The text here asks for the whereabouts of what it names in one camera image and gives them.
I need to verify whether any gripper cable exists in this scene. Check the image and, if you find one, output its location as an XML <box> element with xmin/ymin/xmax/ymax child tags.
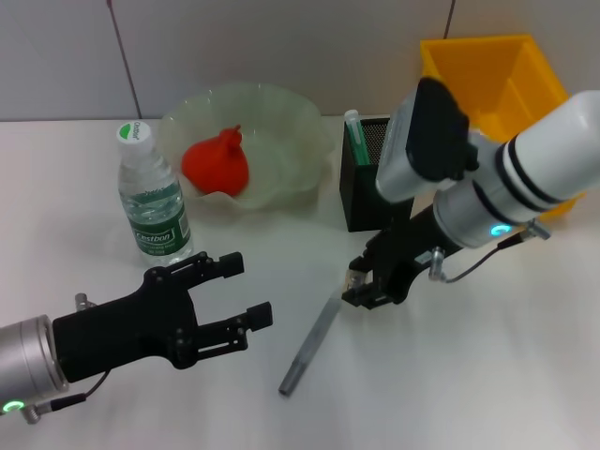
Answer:
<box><xmin>428</xmin><ymin>218</ymin><xmax>552</xmax><ymax>285</ymax></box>
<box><xmin>21</xmin><ymin>368</ymin><xmax>113</xmax><ymax>425</ymax></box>

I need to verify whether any translucent green fruit plate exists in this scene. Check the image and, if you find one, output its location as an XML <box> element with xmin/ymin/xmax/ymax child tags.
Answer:
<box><xmin>158</xmin><ymin>82</ymin><xmax>335</xmax><ymax>211</ymax></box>

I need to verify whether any yellow plastic bin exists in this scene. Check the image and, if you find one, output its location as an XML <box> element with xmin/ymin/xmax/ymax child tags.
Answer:
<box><xmin>419</xmin><ymin>33</ymin><xmax>587</xmax><ymax>222</ymax></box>

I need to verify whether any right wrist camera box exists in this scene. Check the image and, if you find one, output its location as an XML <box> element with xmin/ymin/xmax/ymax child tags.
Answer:
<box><xmin>374</xmin><ymin>76</ymin><xmax>482</xmax><ymax>203</ymax></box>

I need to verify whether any grey pen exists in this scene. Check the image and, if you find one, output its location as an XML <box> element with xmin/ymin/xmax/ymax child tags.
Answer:
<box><xmin>278</xmin><ymin>291</ymin><xmax>344</xmax><ymax>398</ymax></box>

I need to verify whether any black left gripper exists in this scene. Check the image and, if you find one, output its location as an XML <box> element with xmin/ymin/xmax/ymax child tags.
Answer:
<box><xmin>52</xmin><ymin>251</ymin><xmax>275</xmax><ymax>383</ymax></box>

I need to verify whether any red-orange fruit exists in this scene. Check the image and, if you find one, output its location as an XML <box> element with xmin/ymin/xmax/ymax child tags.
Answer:
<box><xmin>181</xmin><ymin>124</ymin><xmax>251</xmax><ymax>198</ymax></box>

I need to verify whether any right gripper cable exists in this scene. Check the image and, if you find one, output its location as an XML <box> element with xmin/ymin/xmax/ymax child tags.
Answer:
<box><xmin>428</xmin><ymin>218</ymin><xmax>552</xmax><ymax>285</ymax></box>

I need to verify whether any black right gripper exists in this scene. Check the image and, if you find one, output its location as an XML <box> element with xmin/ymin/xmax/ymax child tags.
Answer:
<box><xmin>341</xmin><ymin>203</ymin><xmax>465</xmax><ymax>309</ymax></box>

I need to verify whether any clear green-label water bottle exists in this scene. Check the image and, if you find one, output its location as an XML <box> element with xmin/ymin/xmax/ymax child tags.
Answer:
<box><xmin>115</xmin><ymin>120</ymin><xmax>195</xmax><ymax>269</ymax></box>

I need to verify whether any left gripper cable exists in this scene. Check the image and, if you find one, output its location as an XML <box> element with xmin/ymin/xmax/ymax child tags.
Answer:
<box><xmin>21</xmin><ymin>368</ymin><xmax>113</xmax><ymax>425</ymax></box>

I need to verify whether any black mesh pen holder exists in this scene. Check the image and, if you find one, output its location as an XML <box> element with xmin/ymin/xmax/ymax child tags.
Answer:
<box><xmin>338</xmin><ymin>116</ymin><xmax>417</xmax><ymax>233</ymax></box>

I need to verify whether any beige eraser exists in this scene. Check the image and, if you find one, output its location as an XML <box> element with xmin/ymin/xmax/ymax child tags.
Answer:
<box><xmin>345</xmin><ymin>267</ymin><xmax>369</xmax><ymax>293</ymax></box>

